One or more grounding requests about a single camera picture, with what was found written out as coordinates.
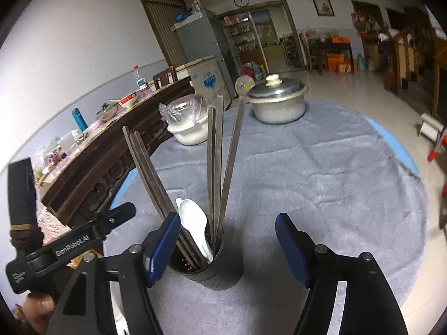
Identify white bowl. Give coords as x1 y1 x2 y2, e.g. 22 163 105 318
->
167 113 209 146

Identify clear plastic wrap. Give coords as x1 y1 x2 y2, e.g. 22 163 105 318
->
160 94 210 127

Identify small white stool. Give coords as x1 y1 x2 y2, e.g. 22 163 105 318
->
418 113 446 141

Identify grey tablecloth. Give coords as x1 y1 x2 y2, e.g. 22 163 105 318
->
103 99 430 335

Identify blue table cover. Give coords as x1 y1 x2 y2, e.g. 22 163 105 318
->
105 115 420 217

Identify red handled tool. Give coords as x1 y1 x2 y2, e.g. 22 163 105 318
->
427 135 447 163

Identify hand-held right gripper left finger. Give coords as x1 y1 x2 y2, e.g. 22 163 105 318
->
45 211 182 335

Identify grey refrigerator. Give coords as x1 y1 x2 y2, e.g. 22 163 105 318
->
171 9 242 89

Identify dark carved wooden sideboard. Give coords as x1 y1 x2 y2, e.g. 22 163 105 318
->
35 77 196 252

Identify wooden chair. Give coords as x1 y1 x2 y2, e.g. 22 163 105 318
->
153 66 177 90

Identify small round translucent object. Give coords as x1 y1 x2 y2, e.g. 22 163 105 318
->
235 75 256 95

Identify pan with glass lid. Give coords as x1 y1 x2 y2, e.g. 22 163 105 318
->
97 103 120 121

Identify orange cardboard box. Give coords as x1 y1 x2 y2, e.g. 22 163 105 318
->
326 54 351 74

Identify aluminium pot lid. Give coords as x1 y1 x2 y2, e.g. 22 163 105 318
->
247 73 310 104

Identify framed wall picture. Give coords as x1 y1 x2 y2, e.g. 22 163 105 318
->
312 0 335 17

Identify snack packets on floor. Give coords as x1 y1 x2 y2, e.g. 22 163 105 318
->
242 62 267 81

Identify white chest freezer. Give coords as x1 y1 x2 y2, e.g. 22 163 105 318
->
175 56 234 110

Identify dark wooden chopstick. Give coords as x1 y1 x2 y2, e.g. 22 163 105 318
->
207 105 216 233
215 89 247 234
214 95 225 234
122 126 198 271
130 131 208 267

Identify dark wooden table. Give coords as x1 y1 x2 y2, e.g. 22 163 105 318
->
306 40 355 76

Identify person's left hand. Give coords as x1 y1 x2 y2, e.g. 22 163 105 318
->
14 291 57 335

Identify brown wooden door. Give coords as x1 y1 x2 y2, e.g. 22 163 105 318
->
138 0 190 75

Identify black utensil holder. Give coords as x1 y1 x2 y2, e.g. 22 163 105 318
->
168 216 245 291

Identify clear bottle with red cap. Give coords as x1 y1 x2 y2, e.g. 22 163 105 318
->
133 65 148 93

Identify shelf with goods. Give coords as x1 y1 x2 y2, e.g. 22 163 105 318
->
218 10 270 75

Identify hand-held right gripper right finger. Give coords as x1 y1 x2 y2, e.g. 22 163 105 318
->
275 213 409 335

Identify carved wooden armchair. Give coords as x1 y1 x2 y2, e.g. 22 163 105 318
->
383 30 420 92

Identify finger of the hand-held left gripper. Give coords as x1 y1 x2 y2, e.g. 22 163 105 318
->
89 201 137 240

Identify aluminium pot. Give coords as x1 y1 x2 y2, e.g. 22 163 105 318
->
249 89 310 125

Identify white plastic spoon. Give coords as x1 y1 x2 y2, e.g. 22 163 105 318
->
175 198 214 263

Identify red patterned bowl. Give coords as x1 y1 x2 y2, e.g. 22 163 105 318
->
118 91 141 109

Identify blue thermos flask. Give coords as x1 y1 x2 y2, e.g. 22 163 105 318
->
72 108 88 132

